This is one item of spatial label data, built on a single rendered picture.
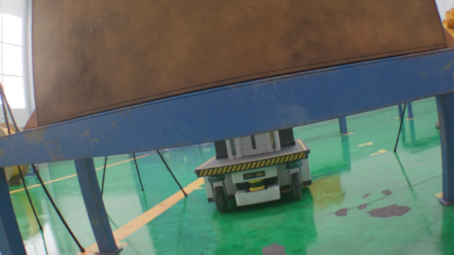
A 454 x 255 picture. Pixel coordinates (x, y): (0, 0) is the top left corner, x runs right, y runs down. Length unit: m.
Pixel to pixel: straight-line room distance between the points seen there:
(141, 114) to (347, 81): 0.43
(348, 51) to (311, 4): 0.15
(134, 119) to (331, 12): 0.55
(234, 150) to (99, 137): 1.76
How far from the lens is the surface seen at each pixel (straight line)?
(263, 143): 2.57
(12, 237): 1.30
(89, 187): 1.76
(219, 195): 2.33
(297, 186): 2.29
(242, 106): 0.75
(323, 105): 0.74
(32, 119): 1.30
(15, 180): 7.26
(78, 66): 1.15
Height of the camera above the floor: 0.57
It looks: 2 degrees up
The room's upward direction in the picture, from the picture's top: 10 degrees counter-clockwise
